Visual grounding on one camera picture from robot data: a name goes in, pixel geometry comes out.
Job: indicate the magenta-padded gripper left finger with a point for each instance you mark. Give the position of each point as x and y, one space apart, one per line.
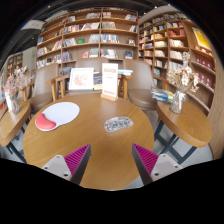
77 159

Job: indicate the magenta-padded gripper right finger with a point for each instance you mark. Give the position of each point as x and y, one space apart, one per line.
146 160

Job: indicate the transparent computer mouse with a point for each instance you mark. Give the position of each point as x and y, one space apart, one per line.
118 124

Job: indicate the white mouse pad red rest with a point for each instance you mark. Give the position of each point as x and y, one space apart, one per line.
61 113

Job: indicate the round wooden side table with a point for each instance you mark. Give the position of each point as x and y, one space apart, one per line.
13 123
188 123

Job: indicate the stack of colourful books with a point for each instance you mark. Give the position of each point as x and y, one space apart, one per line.
162 95

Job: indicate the glass vase dried flowers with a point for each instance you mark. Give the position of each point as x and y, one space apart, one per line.
177 100
15 103

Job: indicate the beige armchair wooden arms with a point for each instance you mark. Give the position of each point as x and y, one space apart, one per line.
86 62
141 83
41 86

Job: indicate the white framed picture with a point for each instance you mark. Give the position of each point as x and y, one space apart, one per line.
81 79

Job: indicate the dark book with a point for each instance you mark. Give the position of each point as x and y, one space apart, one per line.
97 80

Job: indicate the white sign wooden base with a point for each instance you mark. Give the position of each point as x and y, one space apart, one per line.
109 80

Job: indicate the stack of pale blue books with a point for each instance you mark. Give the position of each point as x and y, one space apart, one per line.
125 72

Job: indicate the distant wooden bookshelf unit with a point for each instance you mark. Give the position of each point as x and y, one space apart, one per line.
15 63

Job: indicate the curved wooden bookshelf unit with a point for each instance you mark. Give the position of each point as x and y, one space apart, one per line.
173 43

